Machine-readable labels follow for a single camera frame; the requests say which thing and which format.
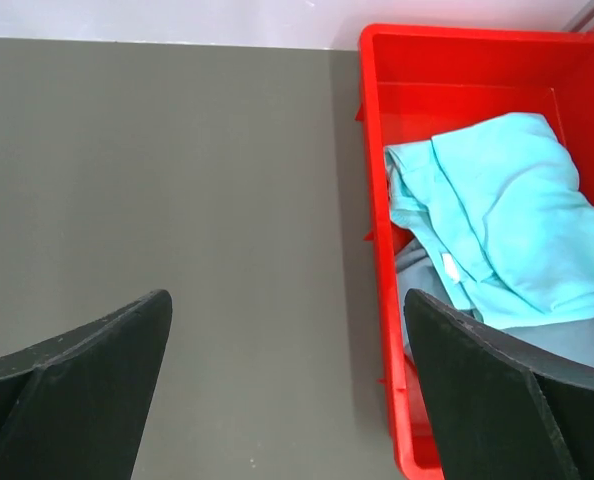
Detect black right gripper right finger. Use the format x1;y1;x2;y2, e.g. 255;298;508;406
404;290;594;479

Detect grey-blue t-shirt in bin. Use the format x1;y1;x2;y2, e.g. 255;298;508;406
395;240;594;368

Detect turquoise t-shirt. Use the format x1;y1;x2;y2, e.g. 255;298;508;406
384;113;594;329

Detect red plastic bin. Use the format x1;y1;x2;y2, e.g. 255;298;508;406
357;24;594;479

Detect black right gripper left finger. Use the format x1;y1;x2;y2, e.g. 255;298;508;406
0;290;172;480

